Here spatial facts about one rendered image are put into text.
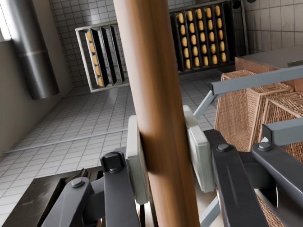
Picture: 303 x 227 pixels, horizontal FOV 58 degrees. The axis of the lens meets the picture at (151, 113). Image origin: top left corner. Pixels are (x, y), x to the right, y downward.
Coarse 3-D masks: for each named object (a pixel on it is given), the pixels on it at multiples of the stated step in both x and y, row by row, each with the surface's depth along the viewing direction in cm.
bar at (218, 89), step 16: (224, 80) 107; (240, 80) 104; (256, 80) 104; (272, 80) 105; (288, 80) 105; (208, 96) 106; (272, 128) 59; (288, 128) 58; (288, 144) 62; (208, 208) 66; (208, 224) 66
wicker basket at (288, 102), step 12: (276, 96) 109; (288, 96) 107; (300, 96) 104; (276, 108) 111; (288, 108) 95; (300, 108) 94; (264, 120) 112; (276, 120) 113; (300, 144) 117; (264, 204) 117
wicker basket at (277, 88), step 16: (224, 96) 173; (240, 96) 173; (256, 96) 158; (224, 112) 176; (240, 112) 176; (256, 112) 119; (224, 128) 179; (240, 128) 180; (256, 128) 121; (240, 144) 167
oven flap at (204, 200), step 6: (192, 168) 166; (198, 186) 147; (198, 192) 143; (210, 192) 138; (216, 192) 135; (198, 198) 139; (204, 198) 137; (210, 198) 134; (198, 204) 135; (204, 204) 133; (198, 210) 131; (204, 210) 129; (216, 222) 119; (222, 222) 117
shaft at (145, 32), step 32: (128, 0) 14; (160, 0) 14; (128, 32) 15; (160, 32) 15; (128, 64) 16; (160, 64) 15; (160, 96) 16; (160, 128) 16; (160, 160) 17; (160, 192) 18; (192, 192) 18; (160, 224) 19; (192, 224) 19
